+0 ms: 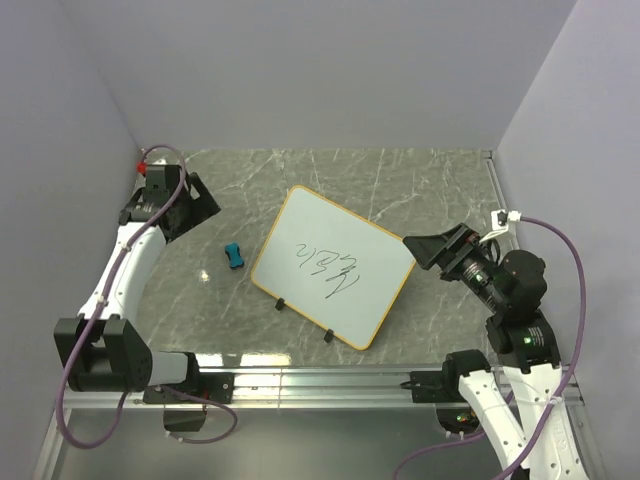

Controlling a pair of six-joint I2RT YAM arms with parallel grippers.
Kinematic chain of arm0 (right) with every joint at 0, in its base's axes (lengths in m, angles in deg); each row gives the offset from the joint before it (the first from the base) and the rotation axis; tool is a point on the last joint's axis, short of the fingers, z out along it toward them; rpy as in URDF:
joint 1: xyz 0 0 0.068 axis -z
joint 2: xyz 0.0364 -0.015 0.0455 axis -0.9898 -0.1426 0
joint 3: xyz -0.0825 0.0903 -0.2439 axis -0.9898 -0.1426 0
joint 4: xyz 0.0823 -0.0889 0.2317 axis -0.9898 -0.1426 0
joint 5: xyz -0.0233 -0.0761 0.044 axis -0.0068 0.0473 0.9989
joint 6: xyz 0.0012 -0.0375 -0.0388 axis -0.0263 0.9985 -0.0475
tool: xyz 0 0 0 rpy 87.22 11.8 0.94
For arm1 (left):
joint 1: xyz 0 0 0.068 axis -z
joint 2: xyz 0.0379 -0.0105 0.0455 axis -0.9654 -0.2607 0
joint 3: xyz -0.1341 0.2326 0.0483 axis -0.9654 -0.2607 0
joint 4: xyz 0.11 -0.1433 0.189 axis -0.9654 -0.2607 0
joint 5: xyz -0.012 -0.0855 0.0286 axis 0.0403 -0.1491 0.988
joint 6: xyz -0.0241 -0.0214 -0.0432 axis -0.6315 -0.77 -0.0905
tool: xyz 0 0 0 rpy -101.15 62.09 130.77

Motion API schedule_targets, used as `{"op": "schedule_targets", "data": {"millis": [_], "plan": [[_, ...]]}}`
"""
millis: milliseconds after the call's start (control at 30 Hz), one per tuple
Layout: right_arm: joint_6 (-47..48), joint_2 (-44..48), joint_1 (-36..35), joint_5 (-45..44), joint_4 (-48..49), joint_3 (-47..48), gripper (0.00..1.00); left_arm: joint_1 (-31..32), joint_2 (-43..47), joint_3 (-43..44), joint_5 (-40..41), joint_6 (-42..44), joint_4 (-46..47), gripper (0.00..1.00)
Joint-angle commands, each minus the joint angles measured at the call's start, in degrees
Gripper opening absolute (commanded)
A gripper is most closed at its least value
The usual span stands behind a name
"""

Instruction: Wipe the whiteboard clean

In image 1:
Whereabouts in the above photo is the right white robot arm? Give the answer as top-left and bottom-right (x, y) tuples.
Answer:
(403, 221), (588, 479)

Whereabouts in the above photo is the aluminium rail frame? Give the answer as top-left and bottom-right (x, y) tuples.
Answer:
(32, 149), (609, 480)

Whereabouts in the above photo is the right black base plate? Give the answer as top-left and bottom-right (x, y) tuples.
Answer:
(400, 370), (459, 404)

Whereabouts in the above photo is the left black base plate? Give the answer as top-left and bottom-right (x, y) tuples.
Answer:
(142, 372), (235, 404)

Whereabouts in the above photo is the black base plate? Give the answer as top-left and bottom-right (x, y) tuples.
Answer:
(142, 372), (235, 404)
(400, 370), (459, 404)

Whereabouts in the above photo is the white board with yellow frame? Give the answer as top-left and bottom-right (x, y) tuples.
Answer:
(251, 185), (416, 351)

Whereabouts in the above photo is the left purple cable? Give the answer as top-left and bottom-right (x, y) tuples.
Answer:
(59, 144), (239, 450)

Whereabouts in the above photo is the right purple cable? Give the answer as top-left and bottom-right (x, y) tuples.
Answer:
(393, 212), (587, 480)

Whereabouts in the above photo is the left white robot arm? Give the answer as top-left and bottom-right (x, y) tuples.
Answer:
(54, 157), (220, 402)

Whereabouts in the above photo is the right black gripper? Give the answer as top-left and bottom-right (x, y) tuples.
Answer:
(401, 220), (507, 310)

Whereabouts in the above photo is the purple cable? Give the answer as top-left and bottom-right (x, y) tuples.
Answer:
(393, 212), (587, 480)
(59, 144), (239, 450)

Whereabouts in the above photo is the blue whiteboard eraser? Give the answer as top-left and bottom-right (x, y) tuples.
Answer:
(224, 242), (245, 270)

